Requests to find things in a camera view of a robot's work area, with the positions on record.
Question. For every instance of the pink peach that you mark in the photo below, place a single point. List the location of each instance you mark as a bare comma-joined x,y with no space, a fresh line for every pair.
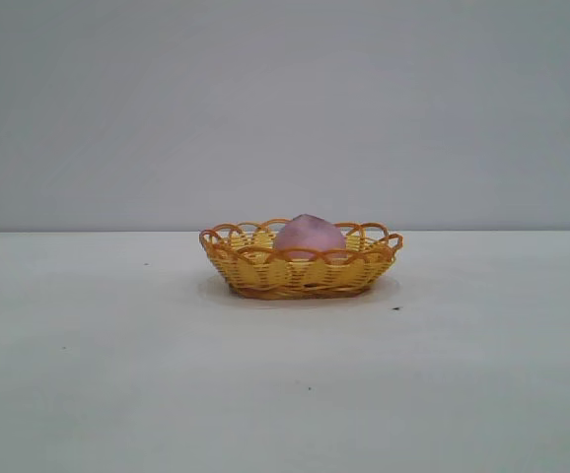
309,239

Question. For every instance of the yellow woven wicker basket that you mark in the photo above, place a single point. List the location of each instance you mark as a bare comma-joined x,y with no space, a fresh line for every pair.
290,276

